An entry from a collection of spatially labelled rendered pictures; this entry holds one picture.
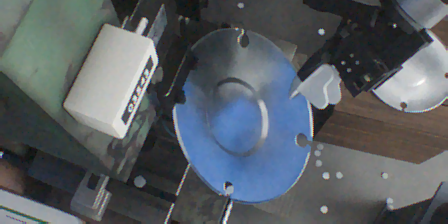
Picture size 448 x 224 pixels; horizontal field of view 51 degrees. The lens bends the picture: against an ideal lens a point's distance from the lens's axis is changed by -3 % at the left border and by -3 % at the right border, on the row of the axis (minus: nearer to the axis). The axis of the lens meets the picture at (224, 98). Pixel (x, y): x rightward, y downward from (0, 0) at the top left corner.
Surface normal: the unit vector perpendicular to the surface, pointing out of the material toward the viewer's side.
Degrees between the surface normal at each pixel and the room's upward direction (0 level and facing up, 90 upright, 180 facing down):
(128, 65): 0
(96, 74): 0
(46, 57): 90
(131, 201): 0
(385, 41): 50
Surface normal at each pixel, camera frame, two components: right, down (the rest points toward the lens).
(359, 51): -0.65, 0.16
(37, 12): 0.94, 0.33
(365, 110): 0.01, -0.33
